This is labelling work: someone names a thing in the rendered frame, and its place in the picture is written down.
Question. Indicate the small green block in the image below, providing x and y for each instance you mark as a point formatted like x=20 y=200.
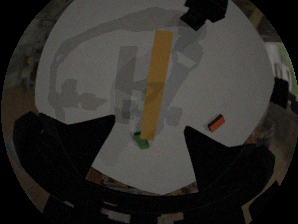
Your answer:
x=143 y=144

